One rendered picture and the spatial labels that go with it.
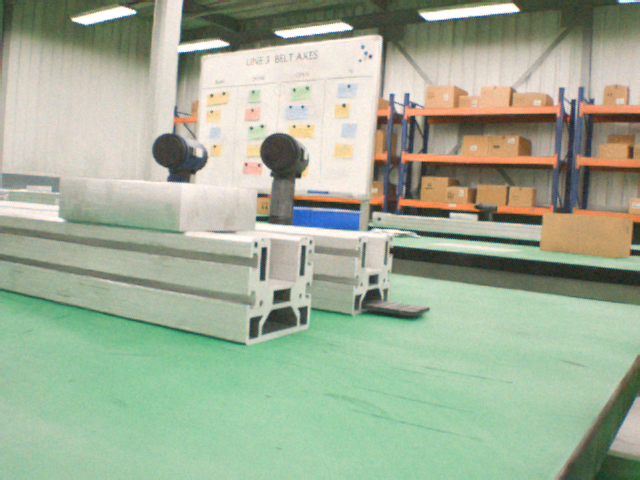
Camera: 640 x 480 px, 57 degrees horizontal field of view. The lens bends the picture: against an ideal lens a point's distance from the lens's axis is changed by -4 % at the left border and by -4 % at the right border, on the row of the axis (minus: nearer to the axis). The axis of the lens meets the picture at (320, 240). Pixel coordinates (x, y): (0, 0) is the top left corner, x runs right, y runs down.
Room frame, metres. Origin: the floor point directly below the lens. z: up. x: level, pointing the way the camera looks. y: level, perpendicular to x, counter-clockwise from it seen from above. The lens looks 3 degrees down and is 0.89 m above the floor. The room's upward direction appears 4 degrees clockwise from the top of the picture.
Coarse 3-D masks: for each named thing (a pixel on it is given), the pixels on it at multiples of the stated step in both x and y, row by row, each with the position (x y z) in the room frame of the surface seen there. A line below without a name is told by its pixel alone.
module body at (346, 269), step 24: (336, 240) 0.65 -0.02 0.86; (360, 240) 0.65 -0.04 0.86; (384, 240) 0.70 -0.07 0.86; (336, 264) 0.65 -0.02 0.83; (360, 264) 0.65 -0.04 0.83; (384, 264) 0.71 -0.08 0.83; (312, 288) 0.66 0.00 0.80; (336, 288) 0.65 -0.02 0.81; (360, 288) 0.65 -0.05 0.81; (384, 288) 0.72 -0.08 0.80; (336, 312) 0.65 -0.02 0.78; (360, 312) 0.66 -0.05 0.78
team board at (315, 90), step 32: (224, 64) 4.40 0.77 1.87; (256, 64) 4.23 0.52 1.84; (288, 64) 4.07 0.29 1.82; (320, 64) 3.93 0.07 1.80; (352, 64) 3.79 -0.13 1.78; (224, 96) 4.39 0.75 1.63; (256, 96) 4.22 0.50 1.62; (288, 96) 4.06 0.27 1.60; (320, 96) 3.92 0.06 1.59; (352, 96) 3.78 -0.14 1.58; (224, 128) 4.38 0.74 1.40; (256, 128) 4.21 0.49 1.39; (288, 128) 4.05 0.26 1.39; (320, 128) 3.91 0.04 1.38; (352, 128) 3.77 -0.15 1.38; (224, 160) 4.37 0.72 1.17; (256, 160) 4.20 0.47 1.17; (320, 160) 3.90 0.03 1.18; (352, 160) 3.77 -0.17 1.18; (320, 192) 3.82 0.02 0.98; (352, 192) 3.75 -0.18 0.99
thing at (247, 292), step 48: (0, 240) 0.64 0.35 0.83; (48, 240) 0.59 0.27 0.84; (96, 240) 0.58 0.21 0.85; (144, 240) 0.53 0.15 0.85; (192, 240) 0.50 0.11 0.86; (240, 240) 0.48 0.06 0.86; (288, 240) 0.54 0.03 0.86; (0, 288) 0.64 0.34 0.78; (48, 288) 0.59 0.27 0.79; (96, 288) 0.56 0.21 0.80; (144, 288) 0.53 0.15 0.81; (192, 288) 0.52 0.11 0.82; (240, 288) 0.48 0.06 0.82; (288, 288) 0.53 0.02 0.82; (240, 336) 0.48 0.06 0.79
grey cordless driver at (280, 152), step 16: (272, 144) 0.90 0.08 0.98; (288, 144) 0.90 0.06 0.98; (272, 160) 0.90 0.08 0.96; (288, 160) 0.90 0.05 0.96; (304, 160) 0.96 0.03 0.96; (272, 176) 0.98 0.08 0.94; (288, 176) 0.94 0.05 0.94; (272, 192) 0.94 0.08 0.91; (288, 192) 0.94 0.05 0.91; (272, 208) 0.93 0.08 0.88; (288, 208) 0.94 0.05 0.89; (272, 224) 0.93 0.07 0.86; (288, 224) 0.94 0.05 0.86
